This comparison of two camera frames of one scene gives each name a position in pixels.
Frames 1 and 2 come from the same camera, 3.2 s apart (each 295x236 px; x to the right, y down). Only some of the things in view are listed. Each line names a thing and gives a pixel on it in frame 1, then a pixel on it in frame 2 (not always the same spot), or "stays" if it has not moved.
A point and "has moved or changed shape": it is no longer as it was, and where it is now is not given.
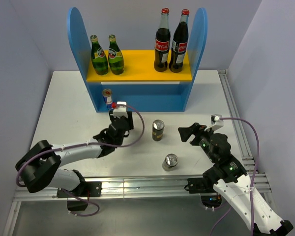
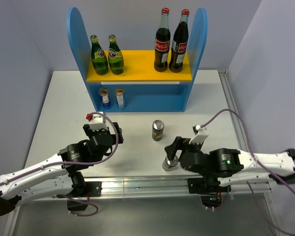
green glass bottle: x=100 y=61 stays
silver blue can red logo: x=107 y=94 has moved or changed shape
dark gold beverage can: x=170 y=160 stays
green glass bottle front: x=115 y=59 stays
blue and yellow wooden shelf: x=140 y=87 stays
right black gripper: x=185 y=132 → x=179 y=143
